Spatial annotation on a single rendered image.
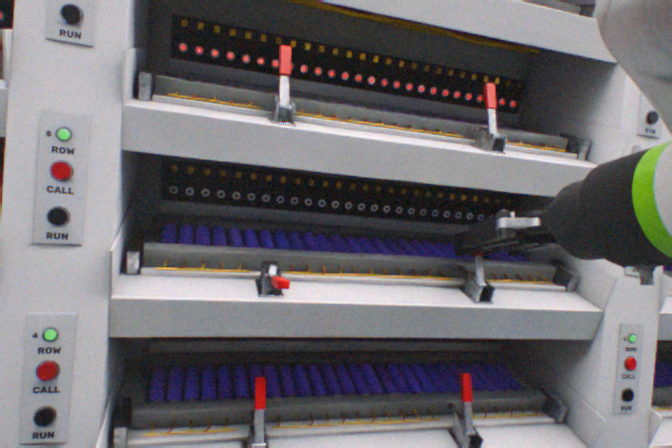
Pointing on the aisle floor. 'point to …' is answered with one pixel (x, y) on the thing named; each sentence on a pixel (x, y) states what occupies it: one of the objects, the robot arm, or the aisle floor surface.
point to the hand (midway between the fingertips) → (479, 242)
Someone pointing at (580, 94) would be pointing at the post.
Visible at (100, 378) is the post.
